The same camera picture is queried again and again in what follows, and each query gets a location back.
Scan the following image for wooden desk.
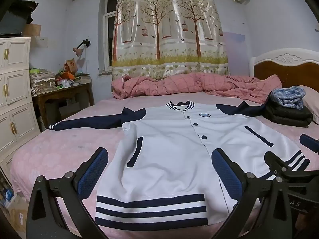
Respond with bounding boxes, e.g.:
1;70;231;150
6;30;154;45
32;82;95;130

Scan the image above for pink checked quilt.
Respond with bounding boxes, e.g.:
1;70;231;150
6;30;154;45
111;73;283;104

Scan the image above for orange toy clutter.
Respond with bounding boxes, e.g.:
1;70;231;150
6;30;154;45
63;58;76;74

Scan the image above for pink desk lamp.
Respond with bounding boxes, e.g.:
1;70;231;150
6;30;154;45
73;39;91;58

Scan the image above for folded black clothes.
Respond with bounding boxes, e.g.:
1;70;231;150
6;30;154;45
264;92;313;127

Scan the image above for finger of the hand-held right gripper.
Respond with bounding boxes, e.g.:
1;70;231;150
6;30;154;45
264;152;319;180
300;134;319;153

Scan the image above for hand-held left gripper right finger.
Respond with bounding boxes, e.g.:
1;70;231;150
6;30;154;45
211;148;299;239

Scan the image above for folded blue plaid cloth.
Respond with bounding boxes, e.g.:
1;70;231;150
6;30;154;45
270;86;306;110

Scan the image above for white cabinet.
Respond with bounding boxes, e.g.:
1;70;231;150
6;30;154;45
0;37;41;170

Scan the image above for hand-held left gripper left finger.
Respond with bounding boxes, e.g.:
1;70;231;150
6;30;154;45
26;147;117;239

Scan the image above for white and brown headboard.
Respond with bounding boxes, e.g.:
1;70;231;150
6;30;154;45
249;48;319;90

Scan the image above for stack of books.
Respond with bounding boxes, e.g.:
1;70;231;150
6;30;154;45
75;73;91;84

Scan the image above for stack of papers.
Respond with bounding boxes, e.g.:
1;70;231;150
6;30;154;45
29;68;56;95

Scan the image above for white and navy jacket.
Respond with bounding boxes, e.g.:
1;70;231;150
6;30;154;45
49;101;311;229

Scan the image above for tree print curtain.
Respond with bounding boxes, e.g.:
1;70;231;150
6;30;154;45
111;0;230;80

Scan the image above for pink pillow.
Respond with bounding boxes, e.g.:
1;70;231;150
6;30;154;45
296;85;319;125

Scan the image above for cardboard box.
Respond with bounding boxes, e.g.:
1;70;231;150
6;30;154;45
22;24;41;37

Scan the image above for white framed window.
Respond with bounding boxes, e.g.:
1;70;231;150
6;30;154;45
98;0;119;72

